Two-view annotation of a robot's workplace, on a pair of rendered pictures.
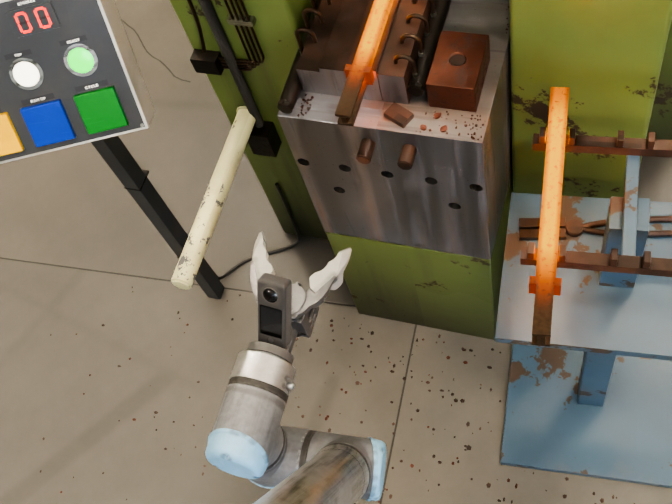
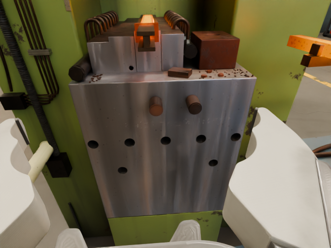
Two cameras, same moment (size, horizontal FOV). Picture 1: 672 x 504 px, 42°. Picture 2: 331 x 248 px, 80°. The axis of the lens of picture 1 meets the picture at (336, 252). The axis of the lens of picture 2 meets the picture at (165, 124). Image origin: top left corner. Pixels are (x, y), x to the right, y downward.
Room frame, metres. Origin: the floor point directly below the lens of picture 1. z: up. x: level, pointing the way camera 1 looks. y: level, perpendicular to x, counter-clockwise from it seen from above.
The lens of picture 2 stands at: (0.62, 0.09, 1.06)
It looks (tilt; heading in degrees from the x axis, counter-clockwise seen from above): 33 degrees down; 321
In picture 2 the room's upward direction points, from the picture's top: 1 degrees counter-clockwise
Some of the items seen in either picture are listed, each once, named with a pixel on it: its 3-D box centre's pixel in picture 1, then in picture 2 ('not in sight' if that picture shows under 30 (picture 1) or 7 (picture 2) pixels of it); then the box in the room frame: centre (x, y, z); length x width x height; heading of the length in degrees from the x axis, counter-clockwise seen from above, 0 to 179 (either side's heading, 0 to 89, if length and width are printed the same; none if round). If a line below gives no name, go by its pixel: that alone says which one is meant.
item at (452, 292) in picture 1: (442, 193); (163, 191); (1.14, -0.31, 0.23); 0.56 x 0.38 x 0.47; 144
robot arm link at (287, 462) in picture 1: (271, 453); not in sight; (0.45, 0.21, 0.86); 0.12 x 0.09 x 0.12; 60
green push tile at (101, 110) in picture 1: (101, 109); not in sight; (1.11, 0.29, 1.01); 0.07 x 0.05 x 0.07; 79
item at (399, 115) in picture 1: (398, 115); (180, 72); (0.92, -0.19, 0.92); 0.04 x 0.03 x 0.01; 29
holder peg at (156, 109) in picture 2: (365, 151); (155, 106); (0.91, -0.12, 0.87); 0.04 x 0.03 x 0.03; 144
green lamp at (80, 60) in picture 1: (80, 60); not in sight; (1.16, 0.28, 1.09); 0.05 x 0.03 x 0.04; 54
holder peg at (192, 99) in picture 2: (407, 157); (193, 104); (0.86, -0.18, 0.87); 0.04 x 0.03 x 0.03; 144
